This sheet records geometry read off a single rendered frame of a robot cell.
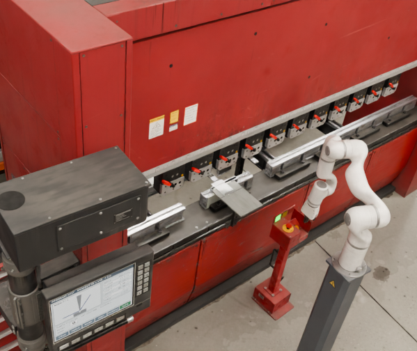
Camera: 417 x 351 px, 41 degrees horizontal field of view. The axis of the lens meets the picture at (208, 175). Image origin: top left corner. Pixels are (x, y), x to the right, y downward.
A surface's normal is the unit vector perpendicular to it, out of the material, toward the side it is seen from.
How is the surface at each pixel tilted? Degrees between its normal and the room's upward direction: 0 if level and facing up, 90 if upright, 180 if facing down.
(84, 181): 0
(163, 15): 90
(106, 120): 90
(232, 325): 0
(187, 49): 90
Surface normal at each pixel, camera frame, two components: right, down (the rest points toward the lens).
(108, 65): 0.63, 0.55
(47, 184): 0.11, -0.76
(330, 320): -0.20, 0.61
